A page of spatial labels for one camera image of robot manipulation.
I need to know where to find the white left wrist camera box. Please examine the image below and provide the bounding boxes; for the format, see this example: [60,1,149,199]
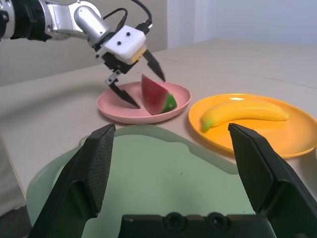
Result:
[103,24,147,64]

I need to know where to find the yellow banana toy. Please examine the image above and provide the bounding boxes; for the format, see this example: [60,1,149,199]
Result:
[202,100,290,132]

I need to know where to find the watermelon slice toy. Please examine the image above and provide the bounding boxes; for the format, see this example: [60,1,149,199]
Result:
[141,73,178,116]

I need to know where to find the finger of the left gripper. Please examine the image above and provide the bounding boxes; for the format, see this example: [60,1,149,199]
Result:
[105,70,141,109]
[142,48,166,82]

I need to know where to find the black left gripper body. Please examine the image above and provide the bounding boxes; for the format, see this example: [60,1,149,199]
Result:
[95,46,135,75]

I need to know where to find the green cutting board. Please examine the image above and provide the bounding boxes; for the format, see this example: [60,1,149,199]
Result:
[26,123,258,238]

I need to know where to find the pink plastic plate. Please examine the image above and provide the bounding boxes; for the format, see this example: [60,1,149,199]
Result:
[97,81,193,124]

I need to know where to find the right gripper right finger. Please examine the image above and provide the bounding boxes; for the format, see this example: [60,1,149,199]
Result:
[227,122,317,238]

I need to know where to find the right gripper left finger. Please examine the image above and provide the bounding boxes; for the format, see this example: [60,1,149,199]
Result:
[28,123,116,238]

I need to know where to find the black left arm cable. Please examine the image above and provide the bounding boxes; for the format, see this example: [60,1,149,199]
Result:
[102,7,129,32]
[130,0,154,33]

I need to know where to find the yellow plastic plate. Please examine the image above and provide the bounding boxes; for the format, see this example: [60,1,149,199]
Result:
[188,93,317,159]

